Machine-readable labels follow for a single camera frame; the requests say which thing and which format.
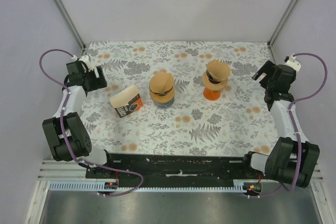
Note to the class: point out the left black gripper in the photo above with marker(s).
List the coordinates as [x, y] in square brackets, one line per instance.
[99, 83]

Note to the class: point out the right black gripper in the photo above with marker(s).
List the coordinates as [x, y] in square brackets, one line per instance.
[266, 68]

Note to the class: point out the coffee filter package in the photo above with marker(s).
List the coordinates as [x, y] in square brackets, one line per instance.
[127, 101]

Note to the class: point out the brown paper coffee filter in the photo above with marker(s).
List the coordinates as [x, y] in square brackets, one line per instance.
[162, 81]

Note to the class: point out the orange glass carafe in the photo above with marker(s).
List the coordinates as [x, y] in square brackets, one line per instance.
[211, 95]

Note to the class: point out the grey glass dripper cone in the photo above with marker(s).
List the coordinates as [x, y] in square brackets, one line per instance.
[164, 93]

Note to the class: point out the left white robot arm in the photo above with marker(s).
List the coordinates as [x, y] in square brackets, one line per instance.
[65, 132]

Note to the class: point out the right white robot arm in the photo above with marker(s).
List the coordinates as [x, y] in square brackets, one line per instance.
[293, 158]

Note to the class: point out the floral tablecloth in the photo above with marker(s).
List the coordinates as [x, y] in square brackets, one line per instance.
[236, 123]

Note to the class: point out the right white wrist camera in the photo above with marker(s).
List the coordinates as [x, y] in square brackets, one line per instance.
[291, 62]

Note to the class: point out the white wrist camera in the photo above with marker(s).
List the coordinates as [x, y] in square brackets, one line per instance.
[291, 62]
[86, 60]

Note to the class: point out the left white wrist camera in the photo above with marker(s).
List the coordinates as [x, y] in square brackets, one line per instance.
[86, 60]

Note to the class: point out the aluminium frame rail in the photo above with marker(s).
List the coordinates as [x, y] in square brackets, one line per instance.
[63, 167]

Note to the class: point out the black mounting base plate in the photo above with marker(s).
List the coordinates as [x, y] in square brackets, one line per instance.
[179, 182]

